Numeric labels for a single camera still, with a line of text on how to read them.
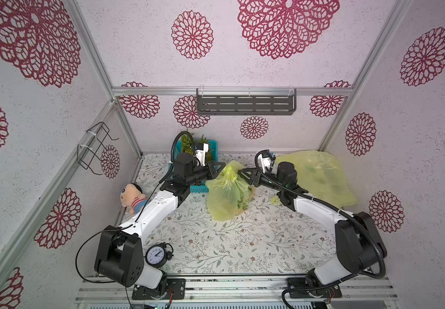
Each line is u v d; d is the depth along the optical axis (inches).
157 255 31.3
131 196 35.5
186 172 24.2
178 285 29.4
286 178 26.0
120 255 16.7
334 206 20.5
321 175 43.4
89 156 29.7
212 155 44.8
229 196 30.5
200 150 27.8
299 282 29.5
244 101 37.2
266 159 29.2
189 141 40.5
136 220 18.5
